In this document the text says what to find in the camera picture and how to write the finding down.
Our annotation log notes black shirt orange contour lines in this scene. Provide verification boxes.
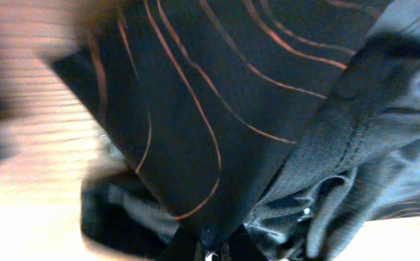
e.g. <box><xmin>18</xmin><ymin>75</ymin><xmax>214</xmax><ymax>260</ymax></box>
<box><xmin>49</xmin><ymin>0</ymin><xmax>420</xmax><ymax>261</ymax></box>

